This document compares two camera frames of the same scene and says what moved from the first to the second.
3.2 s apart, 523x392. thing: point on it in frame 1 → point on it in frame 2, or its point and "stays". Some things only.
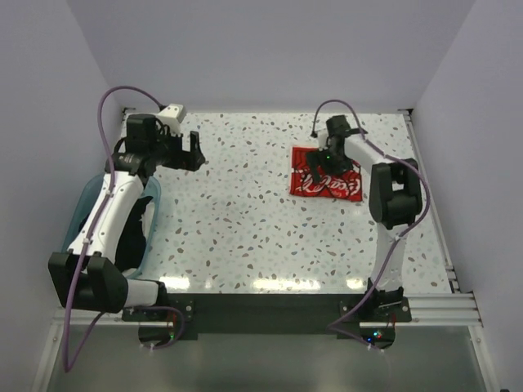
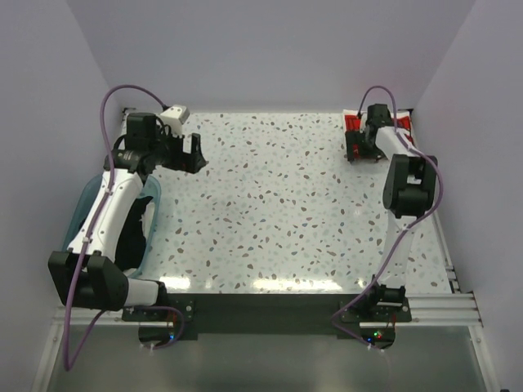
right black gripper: (316, 158) → (354, 137)
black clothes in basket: (132, 247) stays
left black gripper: (187, 160) stays
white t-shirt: (346, 185) → (355, 121)
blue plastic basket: (150, 217) stays
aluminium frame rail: (458, 309) stays
